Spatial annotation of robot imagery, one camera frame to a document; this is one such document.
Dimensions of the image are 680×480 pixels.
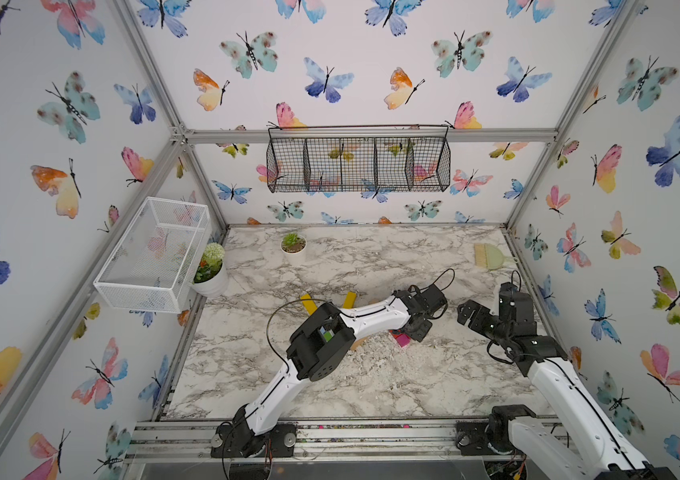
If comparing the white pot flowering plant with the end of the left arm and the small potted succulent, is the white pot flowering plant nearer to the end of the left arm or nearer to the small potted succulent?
the small potted succulent

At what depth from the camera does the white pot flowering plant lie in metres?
0.92

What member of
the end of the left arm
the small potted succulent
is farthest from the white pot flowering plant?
the end of the left arm
